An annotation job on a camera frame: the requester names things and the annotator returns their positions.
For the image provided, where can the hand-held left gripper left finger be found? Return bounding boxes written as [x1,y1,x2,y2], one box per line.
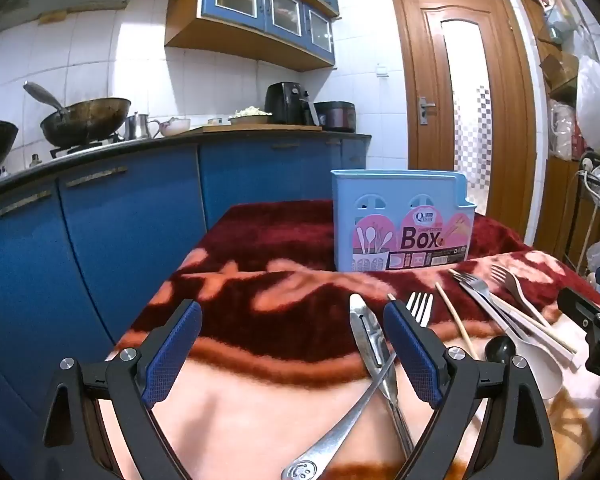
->
[44,299,203,480]

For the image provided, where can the pale chopstick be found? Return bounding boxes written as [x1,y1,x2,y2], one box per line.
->
[509,304,579,356]

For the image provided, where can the blue wall cabinet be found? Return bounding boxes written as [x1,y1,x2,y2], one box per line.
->
[164,0,341,73]

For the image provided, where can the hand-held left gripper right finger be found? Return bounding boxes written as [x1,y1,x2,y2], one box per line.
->
[383,301,560,480]

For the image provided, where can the silver fork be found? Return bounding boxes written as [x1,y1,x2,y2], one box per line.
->
[449,268,528,346]
[281,292,434,480]
[491,264,536,311]

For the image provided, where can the large wok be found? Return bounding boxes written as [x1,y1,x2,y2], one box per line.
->
[40,97,132,148]

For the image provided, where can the gas stove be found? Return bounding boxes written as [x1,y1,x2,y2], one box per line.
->
[49,132,127,159]

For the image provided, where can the blue utensil box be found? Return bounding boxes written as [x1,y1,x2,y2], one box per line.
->
[330,169,477,273]

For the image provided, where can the red floral blanket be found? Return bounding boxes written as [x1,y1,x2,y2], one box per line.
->
[107,199,600,480]

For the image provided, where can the white plastic bag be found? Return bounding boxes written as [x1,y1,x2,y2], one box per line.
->
[575,52,600,153]

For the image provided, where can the black air fryer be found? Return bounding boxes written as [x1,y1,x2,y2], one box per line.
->
[265,81,322,126]

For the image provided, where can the blue base cabinets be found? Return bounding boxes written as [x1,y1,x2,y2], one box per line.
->
[0,131,373,466]

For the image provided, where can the white bowl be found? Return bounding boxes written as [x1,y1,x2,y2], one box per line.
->
[159,116,192,137]

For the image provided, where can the wooden shelf unit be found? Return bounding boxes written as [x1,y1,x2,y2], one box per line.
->
[517,0,588,163]

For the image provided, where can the white plastic spoon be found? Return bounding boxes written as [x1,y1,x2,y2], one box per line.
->
[472,287,564,402]

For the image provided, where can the wooden cutting board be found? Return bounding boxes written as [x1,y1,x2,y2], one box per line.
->
[187,122,324,134]

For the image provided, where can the bowl of shredded food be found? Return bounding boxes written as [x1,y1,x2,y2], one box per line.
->
[228,106,273,126]

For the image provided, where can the black spoon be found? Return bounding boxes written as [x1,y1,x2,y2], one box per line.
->
[484,335,517,367]

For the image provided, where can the white cable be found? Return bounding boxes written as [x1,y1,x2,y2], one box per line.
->
[575,157,600,208]

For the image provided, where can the wooden door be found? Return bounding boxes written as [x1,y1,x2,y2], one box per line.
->
[390,0,538,261]

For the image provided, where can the metal door handle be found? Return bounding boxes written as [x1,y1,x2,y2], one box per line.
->
[417,96,437,126]

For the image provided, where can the dark rice cooker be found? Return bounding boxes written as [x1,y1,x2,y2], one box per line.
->
[312,101,357,133]

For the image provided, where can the metal ladle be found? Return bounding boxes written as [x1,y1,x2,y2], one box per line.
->
[22,81,68,117]

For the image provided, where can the black wire rack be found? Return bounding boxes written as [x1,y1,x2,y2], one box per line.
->
[562,150,600,273]

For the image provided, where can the steel kettle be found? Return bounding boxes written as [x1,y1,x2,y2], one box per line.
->
[124,112,161,141]

